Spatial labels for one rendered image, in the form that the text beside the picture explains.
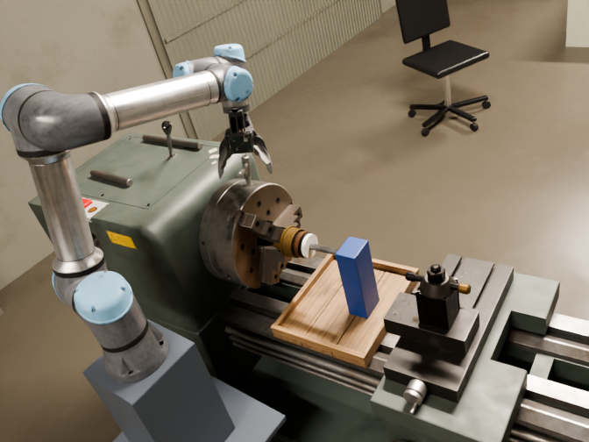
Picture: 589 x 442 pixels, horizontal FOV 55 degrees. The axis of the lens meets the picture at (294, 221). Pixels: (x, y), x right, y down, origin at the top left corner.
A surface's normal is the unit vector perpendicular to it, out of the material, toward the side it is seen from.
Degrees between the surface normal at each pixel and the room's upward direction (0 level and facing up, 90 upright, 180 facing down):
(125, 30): 90
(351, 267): 90
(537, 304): 0
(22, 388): 0
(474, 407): 0
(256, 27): 90
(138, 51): 90
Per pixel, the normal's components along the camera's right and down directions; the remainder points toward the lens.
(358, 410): -0.22, -0.79
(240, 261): 0.82, 0.16
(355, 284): -0.53, 0.58
